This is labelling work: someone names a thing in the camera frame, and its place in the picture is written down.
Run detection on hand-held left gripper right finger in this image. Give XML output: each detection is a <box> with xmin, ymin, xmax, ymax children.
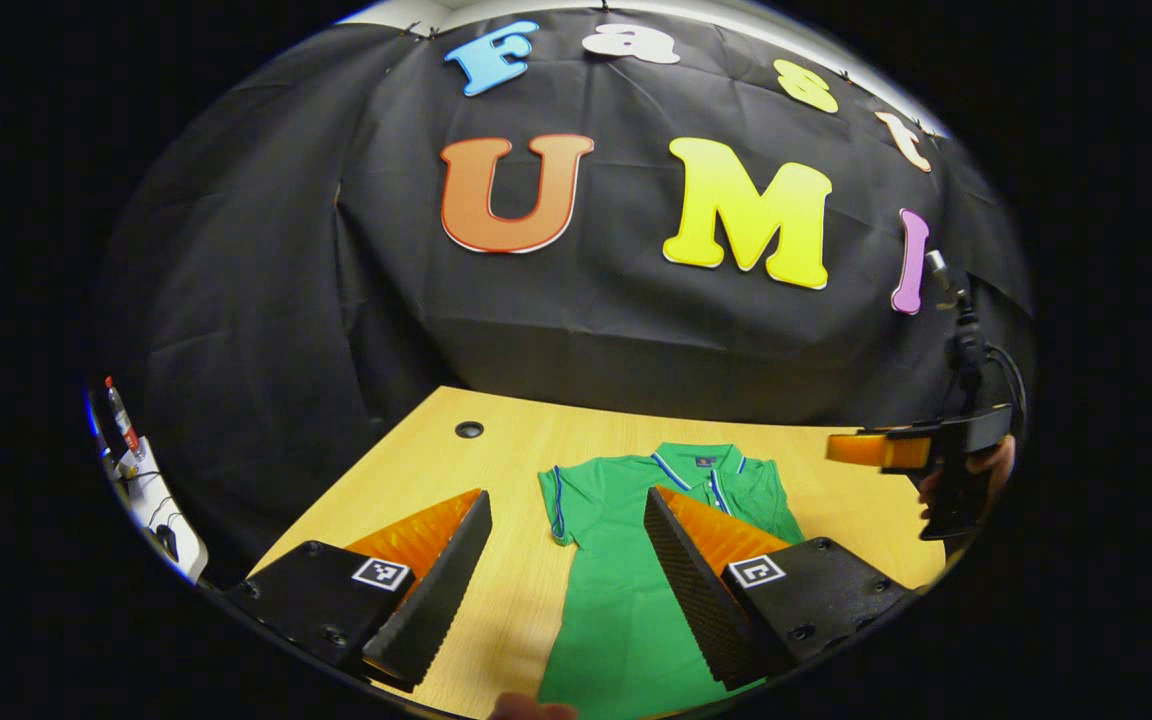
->
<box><xmin>642</xmin><ymin>487</ymin><xmax>922</xmax><ymax>693</ymax></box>

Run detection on black backdrop cloth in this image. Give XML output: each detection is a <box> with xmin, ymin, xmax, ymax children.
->
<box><xmin>91</xmin><ymin>5</ymin><xmax>1037</xmax><ymax>591</ymax></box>

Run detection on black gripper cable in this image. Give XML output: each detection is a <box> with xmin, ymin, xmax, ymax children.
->
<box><xmin>984</xmin><ymin>343</ymin><xmax>1029</xmax><ymax>413</ymax></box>

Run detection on green T-shirt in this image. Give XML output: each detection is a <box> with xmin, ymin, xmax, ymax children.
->
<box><xmin>536</xmin><ymin>442</ymin><xmax>807</xmax><ymax>720</ymax></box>

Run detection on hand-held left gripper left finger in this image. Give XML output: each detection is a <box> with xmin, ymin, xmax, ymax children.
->
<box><xmin>221</xmin><ymin>489</ymin><xmax>494</xmax><ymax>693</ymax></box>

